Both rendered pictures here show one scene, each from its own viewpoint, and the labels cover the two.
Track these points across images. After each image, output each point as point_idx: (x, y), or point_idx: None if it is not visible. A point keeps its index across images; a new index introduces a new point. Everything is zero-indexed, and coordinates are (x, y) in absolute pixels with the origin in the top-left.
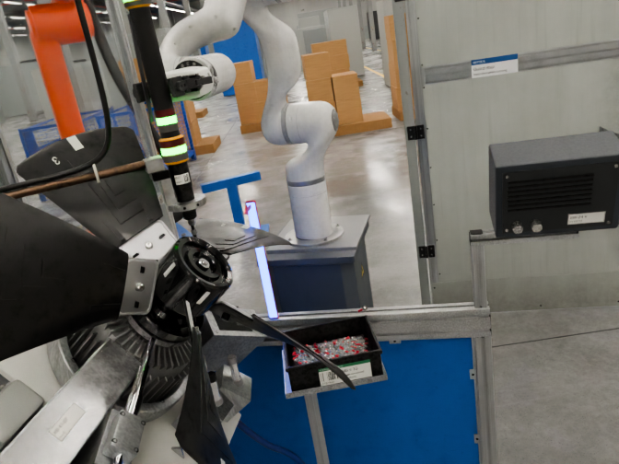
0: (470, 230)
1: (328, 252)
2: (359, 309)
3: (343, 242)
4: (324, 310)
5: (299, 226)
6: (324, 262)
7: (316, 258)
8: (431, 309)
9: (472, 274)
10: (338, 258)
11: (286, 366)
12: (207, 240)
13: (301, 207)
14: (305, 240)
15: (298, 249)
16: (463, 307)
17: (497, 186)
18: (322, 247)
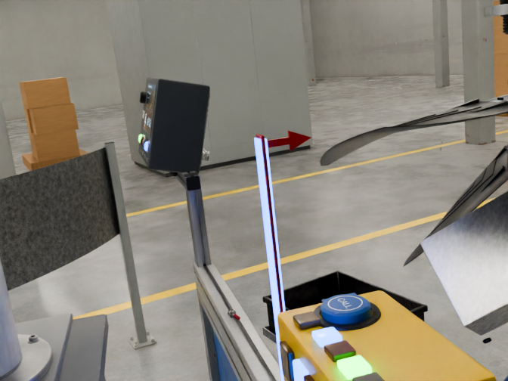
0: (187, 176)
1: (75, 342)
2: (236, 315)
3: (41, 330)
4: (242, 347)
5: (3, 336)
6: (106, 349)
7: (102, 347)
8: (219, 281)
9: (196, 229)
10: (105, 327)
11: (422, 306)
12: (450, 116)
13: (0, 280)
14: (20, 365)
15: (56, 371)
16: (209, 269)
17: (207, 108)
18: (58, 344)
